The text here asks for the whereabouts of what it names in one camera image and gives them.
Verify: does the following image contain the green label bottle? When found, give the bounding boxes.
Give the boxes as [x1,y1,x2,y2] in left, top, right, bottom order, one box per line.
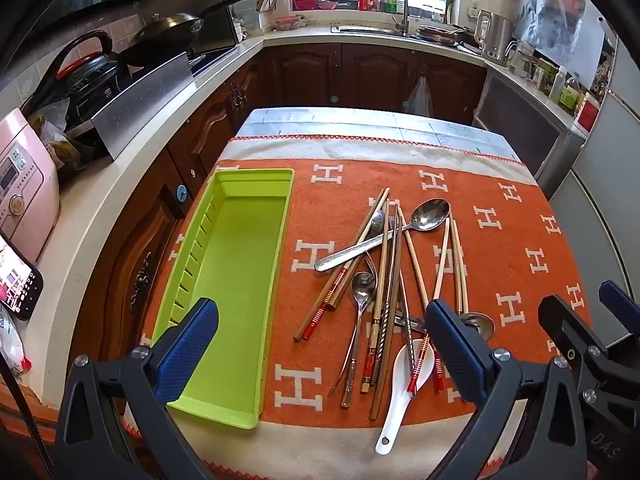
[559,74,586,113]

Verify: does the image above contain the short-handled steel soup spoon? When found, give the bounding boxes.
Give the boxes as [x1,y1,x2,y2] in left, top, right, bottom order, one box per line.
[400,310,496,343]

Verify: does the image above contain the white ceramic spoon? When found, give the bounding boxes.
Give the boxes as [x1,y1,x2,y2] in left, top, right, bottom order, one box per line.
[375,344,437,456]

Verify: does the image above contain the pink rice cooker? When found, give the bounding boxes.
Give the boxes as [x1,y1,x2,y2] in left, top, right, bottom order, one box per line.
[0,107,61,266]

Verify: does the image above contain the green plastic utensil tray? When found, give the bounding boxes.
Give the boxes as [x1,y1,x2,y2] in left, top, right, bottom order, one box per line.
[150,168,296,431]

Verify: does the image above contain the black smartphone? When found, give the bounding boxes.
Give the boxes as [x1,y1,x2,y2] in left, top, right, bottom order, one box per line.
[0,232,45,322]

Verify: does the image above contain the large steel spoon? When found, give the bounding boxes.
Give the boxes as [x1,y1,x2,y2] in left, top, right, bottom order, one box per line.
[314,198,452,273]

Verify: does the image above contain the black cable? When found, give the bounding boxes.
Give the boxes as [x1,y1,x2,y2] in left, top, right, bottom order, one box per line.
[0,350,53,480]

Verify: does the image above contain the grey refrigerator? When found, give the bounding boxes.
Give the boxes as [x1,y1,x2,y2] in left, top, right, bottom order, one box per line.
[547,35,640,356]

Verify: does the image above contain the large clear wall bag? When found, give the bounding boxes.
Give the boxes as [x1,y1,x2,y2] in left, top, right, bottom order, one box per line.
[515,0,601,76]

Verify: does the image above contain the white kitchen countertop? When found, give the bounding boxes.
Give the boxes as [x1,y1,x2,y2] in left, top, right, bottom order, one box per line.
[20,25,591,401]

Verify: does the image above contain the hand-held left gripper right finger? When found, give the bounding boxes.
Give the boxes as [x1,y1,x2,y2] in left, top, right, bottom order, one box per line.
[424,298,591,480]

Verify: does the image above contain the black wok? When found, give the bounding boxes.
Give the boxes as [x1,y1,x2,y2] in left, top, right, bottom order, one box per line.
[120,0,249,68]

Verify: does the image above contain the red container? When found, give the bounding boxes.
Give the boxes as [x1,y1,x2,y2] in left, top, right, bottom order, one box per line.
[575,91,601,133]

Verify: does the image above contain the orange patterned blanket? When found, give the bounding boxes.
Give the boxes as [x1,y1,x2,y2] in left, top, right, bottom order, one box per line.
[122,135,596,466]

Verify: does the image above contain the brown wooden chopstick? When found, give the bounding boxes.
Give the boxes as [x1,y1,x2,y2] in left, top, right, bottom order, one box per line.
[294,188,388,343]
[330,200,391,311]

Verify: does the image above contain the steel fork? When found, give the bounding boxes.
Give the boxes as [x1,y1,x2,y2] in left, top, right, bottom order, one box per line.
[327,210,387,396]

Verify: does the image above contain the grey steel appliance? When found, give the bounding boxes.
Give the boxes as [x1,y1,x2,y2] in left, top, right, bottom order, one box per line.
[472,67,571,198]

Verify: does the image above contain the steel electric kettle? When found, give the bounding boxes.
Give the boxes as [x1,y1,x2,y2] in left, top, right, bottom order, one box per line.
[472,9,518,67]

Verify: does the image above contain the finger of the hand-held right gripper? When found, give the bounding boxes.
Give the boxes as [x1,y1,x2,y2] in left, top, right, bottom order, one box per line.
[599,280,640,343]
[537,294,640,392]

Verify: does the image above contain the white printed packet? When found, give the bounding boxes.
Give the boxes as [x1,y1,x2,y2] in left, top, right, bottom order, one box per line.
[0,305,31,376]

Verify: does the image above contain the glass jar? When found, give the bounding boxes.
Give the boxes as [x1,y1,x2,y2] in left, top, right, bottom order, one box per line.
[507,40,538,78]

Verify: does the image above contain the black pressure cooker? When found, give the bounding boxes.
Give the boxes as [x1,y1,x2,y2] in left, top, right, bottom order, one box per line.
[30,30,126,121]

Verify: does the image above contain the clear hanging plastic bag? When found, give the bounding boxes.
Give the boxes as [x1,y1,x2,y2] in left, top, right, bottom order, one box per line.
[402,76,433,117]

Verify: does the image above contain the pale blue table cover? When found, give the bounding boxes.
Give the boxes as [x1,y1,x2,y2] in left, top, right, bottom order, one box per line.
[235,106,526,163]

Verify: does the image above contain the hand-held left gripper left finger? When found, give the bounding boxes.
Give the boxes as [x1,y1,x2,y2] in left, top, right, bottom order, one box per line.
[52,298,221,480]

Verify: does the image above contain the steel kitchen faucet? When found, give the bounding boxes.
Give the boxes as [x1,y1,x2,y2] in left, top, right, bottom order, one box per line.
[389,0,411,33]

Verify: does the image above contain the plastic bag of food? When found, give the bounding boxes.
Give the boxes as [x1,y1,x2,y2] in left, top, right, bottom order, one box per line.
[27,100,83,171]

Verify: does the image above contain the small steel spoon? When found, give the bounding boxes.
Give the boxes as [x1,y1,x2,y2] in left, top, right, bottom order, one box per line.
[340,271,377,408]

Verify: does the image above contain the stacked dishes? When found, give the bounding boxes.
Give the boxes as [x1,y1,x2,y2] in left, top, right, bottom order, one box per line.
[415,24,466,43]

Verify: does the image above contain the steel splash guard panel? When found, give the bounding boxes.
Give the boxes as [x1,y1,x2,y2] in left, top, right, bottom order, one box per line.
[91,51,195,162]

